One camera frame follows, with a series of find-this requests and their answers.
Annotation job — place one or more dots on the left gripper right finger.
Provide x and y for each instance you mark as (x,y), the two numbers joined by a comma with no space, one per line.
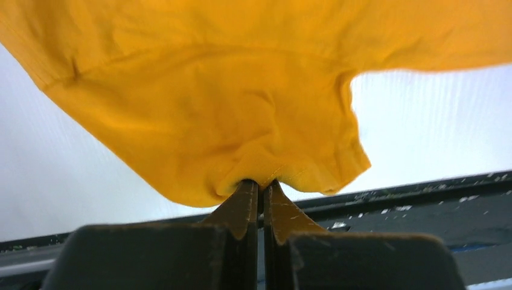
(300,254)

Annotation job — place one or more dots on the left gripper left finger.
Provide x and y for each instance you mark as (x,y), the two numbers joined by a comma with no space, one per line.
(219,252)

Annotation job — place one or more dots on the yellow t shirt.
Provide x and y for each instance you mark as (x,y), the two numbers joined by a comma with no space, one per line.
(195,96)

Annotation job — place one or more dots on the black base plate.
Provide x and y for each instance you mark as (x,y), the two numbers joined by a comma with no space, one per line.
(464,212)

